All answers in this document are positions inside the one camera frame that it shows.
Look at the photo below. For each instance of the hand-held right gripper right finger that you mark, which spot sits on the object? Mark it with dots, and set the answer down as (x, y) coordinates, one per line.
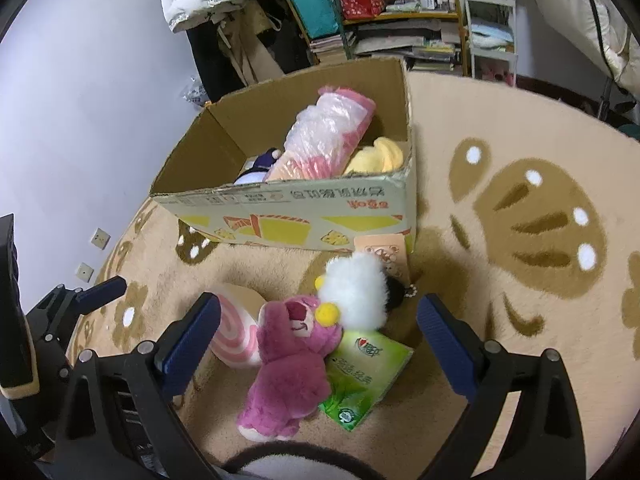
(445, 345)

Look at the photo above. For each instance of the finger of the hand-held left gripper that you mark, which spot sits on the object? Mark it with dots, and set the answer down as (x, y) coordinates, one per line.
(102, 289)

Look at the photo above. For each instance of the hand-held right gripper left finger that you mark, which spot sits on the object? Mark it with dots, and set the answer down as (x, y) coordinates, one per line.
(192, 345)

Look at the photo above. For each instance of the pink plush bear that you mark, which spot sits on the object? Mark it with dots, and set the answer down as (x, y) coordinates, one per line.
(290, 360)

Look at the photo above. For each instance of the cardboard box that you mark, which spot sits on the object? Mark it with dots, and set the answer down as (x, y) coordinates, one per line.
(280, 210)

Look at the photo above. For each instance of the purple and white plush toy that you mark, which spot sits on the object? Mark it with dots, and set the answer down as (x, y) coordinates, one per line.
(260, 165)

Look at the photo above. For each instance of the yellow plush dog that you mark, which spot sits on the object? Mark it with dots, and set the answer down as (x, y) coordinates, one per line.
(375, 157)

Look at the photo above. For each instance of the pink plastic-wrapped plush toy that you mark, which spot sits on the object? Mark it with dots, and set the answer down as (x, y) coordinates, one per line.
(320, 130)

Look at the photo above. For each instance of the pink swirl roll plush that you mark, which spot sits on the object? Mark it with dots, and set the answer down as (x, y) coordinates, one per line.
(235, 325)

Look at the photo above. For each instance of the beige printed blanket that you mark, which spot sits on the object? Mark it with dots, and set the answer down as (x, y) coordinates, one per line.
(500, 360)

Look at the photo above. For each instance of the green tissue pack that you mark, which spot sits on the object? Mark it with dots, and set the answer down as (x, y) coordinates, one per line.
(365, 375)

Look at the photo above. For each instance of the white fluffy plush toy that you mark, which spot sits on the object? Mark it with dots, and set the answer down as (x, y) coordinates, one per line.
(355, 285)

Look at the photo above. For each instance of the peach card packet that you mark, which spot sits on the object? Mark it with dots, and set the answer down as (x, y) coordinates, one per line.
(385, 252)

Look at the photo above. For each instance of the patterned plastic bag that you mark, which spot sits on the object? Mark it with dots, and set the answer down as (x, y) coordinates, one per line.
(193, 92)

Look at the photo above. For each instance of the black hanging coat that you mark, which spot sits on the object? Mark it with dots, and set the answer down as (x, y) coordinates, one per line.
(210, 60)

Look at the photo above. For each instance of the pink slippers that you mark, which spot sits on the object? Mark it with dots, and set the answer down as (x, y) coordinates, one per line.
(497, 74)

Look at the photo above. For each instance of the beige hanging coat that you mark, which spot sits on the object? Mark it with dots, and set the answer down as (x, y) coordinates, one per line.
(250, 55)

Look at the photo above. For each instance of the messy pile of books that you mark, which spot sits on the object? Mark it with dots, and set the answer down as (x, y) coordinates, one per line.
(405, 45)

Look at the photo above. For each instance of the light blue cloth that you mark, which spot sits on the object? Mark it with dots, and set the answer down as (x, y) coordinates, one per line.
(492, 35)

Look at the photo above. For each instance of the stack of books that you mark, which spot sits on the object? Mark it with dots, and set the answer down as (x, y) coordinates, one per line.
(330, 45)

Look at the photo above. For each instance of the wooden shelf rack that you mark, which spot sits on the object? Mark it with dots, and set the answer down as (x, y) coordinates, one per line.
(400, 17)

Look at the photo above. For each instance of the white utility cart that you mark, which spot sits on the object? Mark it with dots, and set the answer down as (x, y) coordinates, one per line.
(510, 15)

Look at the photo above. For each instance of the green folded towel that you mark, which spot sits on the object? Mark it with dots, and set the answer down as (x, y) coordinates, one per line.
(402, 7)

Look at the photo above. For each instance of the teal shopping bag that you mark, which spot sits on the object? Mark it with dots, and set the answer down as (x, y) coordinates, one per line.
(312, 5)

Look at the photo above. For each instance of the white recliner chair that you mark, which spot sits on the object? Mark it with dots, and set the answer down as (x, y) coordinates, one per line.
(575, 10)

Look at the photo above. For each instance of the white wall socket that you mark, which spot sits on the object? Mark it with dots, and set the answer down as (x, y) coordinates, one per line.
(100, 238)
(84, 272)

